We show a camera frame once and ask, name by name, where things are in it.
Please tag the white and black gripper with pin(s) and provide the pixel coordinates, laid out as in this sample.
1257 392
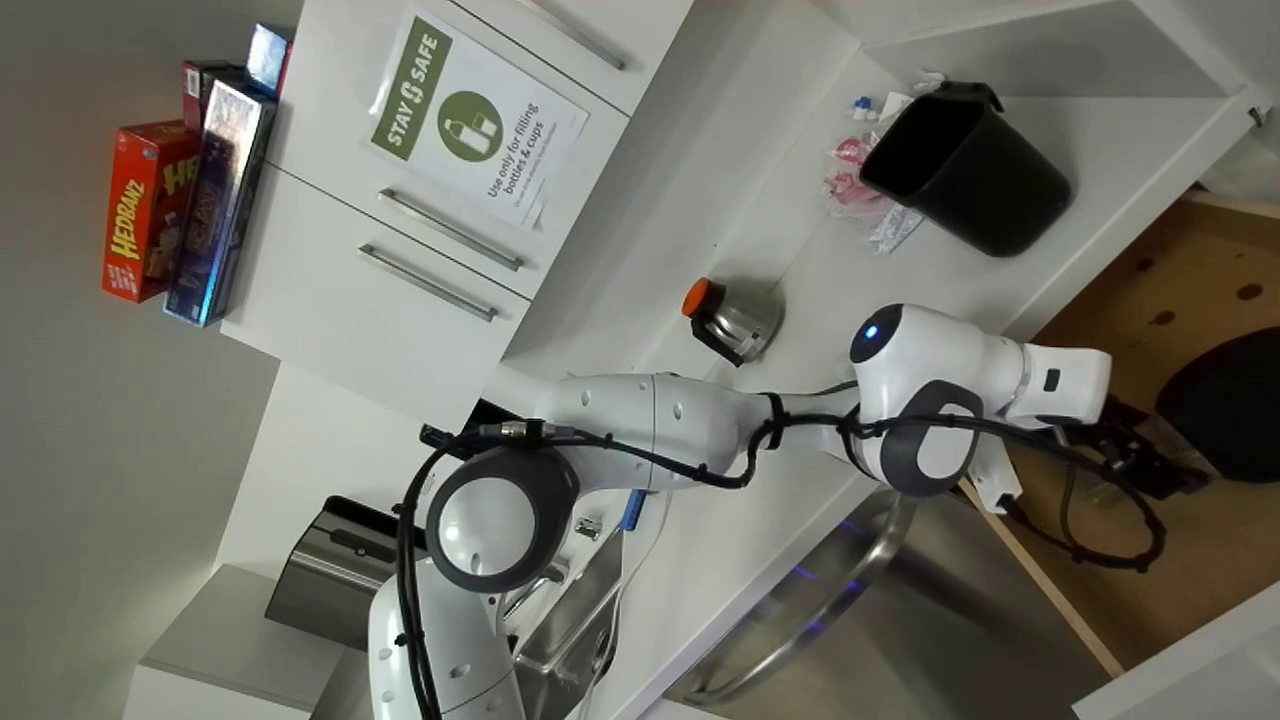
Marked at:
1039 390

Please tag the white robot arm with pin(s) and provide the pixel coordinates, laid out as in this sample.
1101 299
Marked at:
488 508

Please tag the open wooden drawer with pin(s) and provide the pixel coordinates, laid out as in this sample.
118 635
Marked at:
1196 277

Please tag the black waste bin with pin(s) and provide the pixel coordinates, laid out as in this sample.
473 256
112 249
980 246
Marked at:
958 163

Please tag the stay safe sign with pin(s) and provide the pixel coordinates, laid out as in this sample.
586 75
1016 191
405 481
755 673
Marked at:
471 120

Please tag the steel paper towel dispenser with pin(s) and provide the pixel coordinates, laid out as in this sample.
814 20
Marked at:
334 574

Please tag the blue game box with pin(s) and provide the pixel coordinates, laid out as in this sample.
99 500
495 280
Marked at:
235 140

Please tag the red game box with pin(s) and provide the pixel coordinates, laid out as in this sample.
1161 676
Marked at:
153 178

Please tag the curved steel sink rail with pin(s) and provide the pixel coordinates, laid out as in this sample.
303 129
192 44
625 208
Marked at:
805 601

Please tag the steel cabinet handle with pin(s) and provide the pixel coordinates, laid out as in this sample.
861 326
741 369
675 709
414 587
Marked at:
586 33
465 233
433 284

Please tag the white wall cabinet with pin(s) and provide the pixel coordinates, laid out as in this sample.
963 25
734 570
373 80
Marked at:
313 302

